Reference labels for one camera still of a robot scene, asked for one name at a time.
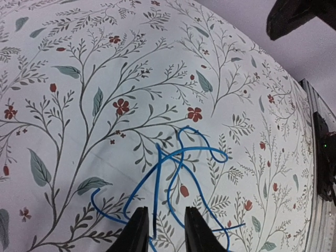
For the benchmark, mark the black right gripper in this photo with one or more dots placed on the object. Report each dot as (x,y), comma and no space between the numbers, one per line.
(288,15)

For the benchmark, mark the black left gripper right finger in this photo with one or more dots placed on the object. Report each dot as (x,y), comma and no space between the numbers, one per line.
(198,235)

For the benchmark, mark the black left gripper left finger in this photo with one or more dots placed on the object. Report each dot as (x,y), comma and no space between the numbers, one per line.
(135,235)

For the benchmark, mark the floral patterned table mat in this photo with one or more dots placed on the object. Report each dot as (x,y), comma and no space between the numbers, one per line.
(107,106)

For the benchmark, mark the front aluminium rail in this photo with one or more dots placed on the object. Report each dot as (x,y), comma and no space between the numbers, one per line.
(321,232)

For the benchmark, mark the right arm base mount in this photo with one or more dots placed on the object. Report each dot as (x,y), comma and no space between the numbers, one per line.
(325,150)

